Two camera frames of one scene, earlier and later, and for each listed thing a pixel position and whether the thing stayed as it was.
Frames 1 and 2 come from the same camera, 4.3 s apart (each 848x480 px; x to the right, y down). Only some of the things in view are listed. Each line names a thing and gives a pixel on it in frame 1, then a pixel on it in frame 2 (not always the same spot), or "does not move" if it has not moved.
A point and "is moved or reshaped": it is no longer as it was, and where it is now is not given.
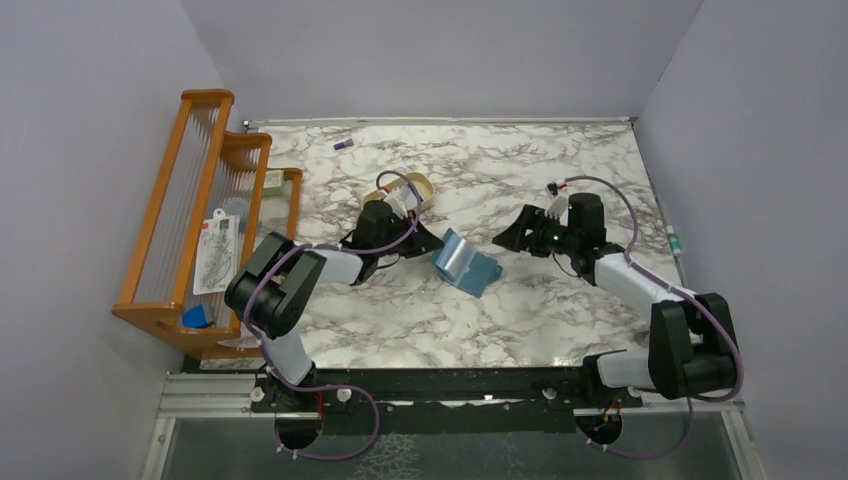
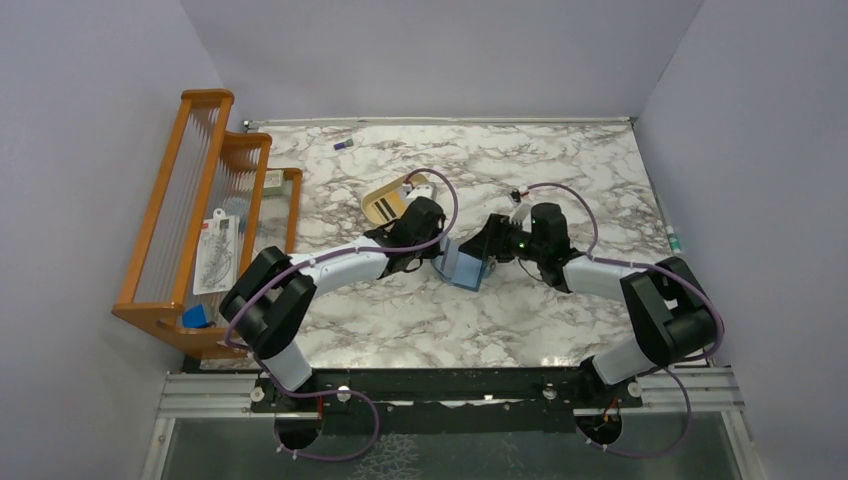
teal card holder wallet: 458,263 is moved or reshaped
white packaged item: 216,261 does not move
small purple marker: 342,145 does not move
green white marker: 673,239 does not move
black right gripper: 515,238 -> 491,239
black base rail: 441,401 does not move
